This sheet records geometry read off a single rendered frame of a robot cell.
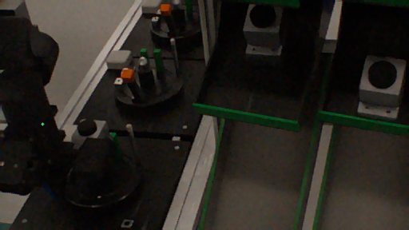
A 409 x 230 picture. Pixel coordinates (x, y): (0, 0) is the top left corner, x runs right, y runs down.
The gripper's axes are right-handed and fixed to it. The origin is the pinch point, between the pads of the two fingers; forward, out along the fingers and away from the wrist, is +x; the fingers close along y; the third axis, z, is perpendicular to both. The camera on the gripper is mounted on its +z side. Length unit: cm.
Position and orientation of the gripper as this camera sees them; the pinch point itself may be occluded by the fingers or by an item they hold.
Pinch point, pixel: (53, 180)
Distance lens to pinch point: 80.0
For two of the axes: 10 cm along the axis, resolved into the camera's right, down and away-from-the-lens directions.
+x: 1.1, 7.8, 6.2
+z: -2.3, 6.3, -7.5
